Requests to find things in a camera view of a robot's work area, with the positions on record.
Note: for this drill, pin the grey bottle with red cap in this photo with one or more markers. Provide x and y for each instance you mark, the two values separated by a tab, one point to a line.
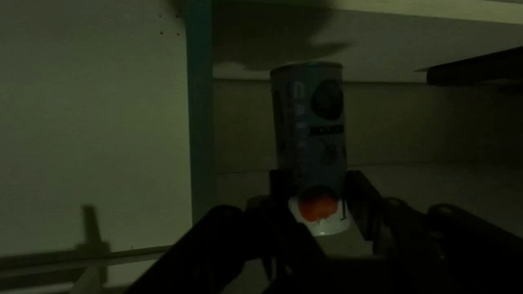
305	137

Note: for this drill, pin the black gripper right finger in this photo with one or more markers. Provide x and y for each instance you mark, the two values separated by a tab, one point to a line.
363	207

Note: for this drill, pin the white closet shelf unit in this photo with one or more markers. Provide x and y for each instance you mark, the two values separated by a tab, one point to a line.
82	137

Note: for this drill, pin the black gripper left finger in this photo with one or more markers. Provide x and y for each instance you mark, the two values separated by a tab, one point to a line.
278	197

